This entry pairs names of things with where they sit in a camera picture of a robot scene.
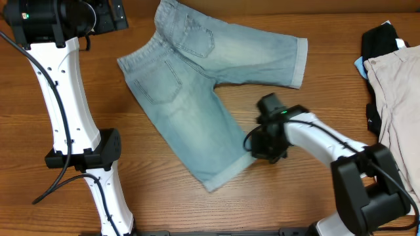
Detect light blue denim shorts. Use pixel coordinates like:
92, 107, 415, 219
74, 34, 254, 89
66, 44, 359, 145
117, 0, 308, 192

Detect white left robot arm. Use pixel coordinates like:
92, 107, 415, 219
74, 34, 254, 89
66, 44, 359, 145
3, 0, 137, 235

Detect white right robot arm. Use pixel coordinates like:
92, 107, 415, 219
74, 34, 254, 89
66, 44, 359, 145
243, 93, 419, 236

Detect light blue garment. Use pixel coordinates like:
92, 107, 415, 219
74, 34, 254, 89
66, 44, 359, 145
354, 56, 368, 80

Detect beige trousers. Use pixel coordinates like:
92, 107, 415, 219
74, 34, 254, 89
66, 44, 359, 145
364, 46, 419, 204

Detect black folded garment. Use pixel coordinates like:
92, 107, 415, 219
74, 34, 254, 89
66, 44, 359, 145
361, 21, 410, 137

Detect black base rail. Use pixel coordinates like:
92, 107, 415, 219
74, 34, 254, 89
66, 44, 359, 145
134, 227, 311, 236

